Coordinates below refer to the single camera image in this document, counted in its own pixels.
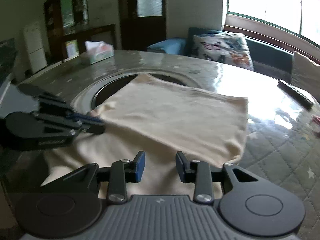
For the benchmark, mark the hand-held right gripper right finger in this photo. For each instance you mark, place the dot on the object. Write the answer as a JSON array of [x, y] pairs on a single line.
[[180, 167]]

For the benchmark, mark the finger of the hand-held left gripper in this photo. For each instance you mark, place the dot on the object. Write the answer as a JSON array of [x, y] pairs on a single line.
[[82, 118], [50, 101]]

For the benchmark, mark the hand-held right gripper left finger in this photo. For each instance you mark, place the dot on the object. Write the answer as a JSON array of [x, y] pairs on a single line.
[[140, 167]]

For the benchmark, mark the cream sweatshirt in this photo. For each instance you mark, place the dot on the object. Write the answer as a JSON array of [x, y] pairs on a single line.
[[162, 117]]

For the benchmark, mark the black round induction cooktop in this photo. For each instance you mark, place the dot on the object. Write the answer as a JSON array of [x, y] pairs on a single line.
[[103, 93]]

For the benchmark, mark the white refrigerator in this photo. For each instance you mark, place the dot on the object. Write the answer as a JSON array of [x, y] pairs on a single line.
[[35, 47]]

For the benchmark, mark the dark panel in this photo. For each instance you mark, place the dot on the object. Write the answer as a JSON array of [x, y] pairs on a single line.
[[7, 60]]

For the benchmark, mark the tissue box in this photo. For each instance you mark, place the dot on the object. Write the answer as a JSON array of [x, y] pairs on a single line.
[[100, 55]]

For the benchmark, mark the dark wooden cabinet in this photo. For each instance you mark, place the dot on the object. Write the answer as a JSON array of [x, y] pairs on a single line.
[[56, 30]]

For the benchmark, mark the dark door with frosted glass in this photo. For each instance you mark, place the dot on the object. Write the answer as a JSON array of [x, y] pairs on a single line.
[[127, 30]]

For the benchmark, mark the butterfly print pillow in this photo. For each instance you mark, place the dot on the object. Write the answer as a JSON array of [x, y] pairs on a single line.
[[220, 50]]

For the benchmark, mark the black remote control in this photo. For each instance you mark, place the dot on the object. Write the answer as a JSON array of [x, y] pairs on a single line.
[[295, 92]]

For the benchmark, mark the small pink clip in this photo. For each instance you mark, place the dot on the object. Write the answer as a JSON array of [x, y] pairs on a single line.
[[316, 119]]

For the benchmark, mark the blue sofa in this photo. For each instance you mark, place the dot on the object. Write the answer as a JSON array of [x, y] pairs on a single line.
[[265, 50]]

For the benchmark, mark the plain grey pillow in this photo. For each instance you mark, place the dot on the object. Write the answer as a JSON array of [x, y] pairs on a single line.
[[305, 75]]

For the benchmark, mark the green framed window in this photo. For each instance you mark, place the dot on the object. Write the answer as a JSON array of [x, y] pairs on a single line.
[[275, 0]]

